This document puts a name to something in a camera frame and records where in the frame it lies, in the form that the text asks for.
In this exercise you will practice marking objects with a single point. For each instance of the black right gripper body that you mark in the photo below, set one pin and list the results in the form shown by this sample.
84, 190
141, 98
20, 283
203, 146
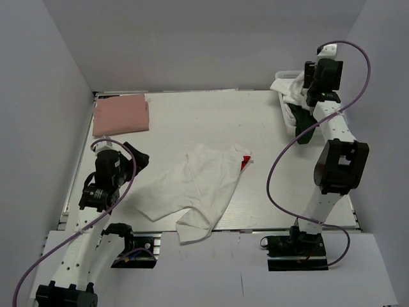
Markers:
309, 68

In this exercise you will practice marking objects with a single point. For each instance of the white t-shirt red print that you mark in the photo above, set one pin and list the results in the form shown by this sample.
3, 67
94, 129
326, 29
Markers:
202, 185

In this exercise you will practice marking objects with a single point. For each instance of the white plastic basket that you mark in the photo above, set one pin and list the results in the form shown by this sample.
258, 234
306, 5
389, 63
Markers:
284, 105

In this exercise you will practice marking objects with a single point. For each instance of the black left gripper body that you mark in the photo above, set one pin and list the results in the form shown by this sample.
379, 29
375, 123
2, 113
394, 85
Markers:
125, 167

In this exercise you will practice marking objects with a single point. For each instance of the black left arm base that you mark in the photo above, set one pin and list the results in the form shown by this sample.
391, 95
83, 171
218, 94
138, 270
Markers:
141, 253

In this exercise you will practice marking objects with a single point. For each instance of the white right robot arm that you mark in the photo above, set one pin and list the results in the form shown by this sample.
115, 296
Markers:
341, 164

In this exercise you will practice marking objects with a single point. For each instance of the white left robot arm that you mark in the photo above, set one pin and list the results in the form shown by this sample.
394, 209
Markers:
95, 243

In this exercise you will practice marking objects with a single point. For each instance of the folded pink t-shirt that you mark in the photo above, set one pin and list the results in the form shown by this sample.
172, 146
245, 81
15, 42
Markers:
120, 115

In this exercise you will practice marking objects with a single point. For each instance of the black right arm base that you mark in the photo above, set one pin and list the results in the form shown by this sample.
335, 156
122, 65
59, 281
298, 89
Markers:
282, 255

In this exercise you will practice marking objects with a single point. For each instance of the white t-shirt green print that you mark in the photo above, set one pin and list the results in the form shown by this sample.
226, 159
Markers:
300, 105

